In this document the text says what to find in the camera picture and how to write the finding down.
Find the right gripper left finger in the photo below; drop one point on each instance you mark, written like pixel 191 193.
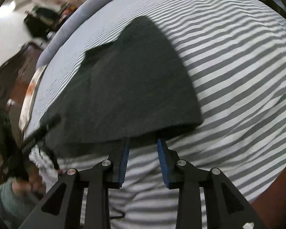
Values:
pixel 79 199

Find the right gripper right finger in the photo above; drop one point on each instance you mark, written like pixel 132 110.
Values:
pixel 226 207

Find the black denim pants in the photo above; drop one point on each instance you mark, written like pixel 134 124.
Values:
pixel 135 88

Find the green fleece sleeve forearm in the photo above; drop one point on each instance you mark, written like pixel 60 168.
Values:
pixel 14 208

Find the left hand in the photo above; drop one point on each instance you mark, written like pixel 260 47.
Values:
pixel 34 184

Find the floral white pillow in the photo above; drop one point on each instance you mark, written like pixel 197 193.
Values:
pixel 29 100

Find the dark wooden headboard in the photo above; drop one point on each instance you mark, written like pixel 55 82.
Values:
pixel 15 76

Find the hanging dark coats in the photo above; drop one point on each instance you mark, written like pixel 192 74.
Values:
pixel 40 21

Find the grey white striped bedsheet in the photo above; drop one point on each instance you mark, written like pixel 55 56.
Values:
pixel 234 51

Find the grey rolled duvet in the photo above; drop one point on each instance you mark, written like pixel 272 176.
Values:
pixel 82 14

